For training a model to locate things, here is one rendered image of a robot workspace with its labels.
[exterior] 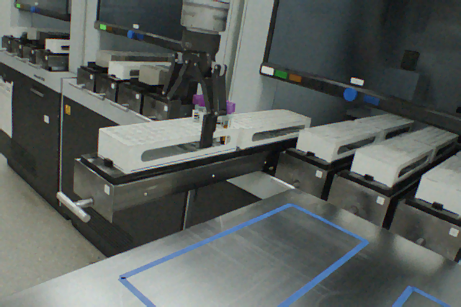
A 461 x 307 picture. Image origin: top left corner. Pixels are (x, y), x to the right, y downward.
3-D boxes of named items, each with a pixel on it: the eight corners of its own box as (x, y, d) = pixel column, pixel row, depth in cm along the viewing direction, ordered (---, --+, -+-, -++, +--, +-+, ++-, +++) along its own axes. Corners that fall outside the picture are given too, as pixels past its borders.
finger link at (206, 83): (205, 63, 81) (210, 60, 80) (218, 116, 81) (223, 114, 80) (191, 63, 78) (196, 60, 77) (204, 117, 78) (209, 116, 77)
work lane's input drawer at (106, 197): (276, 146, 127) (282, 119, 124) (314, 161, 119) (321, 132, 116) (51, 197, 73) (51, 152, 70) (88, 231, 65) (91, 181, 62)
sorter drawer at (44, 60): (150, 66, 235) (152, 50, 232) (165, 70, 226) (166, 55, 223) (26, 65, 181) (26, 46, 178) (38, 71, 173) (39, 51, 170)
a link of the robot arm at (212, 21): (206, -1, 69) (202, 33, 72) (240, 6, 76) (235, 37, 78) (173, -5, 75) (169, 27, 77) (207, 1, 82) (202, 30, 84)
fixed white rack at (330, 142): (346, 139, 122) (351, 119, 120) (376, 150, 116) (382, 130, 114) (293, 153, 100) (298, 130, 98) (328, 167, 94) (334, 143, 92)
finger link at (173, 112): (171, 101, 84) (168, 100, 85) (167, 132, 87) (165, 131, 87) (181, 101, 87) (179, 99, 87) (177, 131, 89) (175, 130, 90)
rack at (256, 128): (279, 128, 121) (284, 109, 119) (307, 139, 115) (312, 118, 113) (210, 140, 99) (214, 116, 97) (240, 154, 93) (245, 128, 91)
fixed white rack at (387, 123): (383, 129, 145) (388, 113, 143) (410, 138, 140) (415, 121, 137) (348, 138, 124) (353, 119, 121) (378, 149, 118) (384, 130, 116)
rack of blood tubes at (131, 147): (206, 139, 97) (209, 114, 95) (236, 153, 91) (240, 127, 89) (96, 159, 75) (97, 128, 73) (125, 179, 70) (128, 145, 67)
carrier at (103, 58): (114, 70, 157) (116, 55, 155) (110, 70, 156) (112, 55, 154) (99, 64, 164) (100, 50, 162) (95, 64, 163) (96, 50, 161)
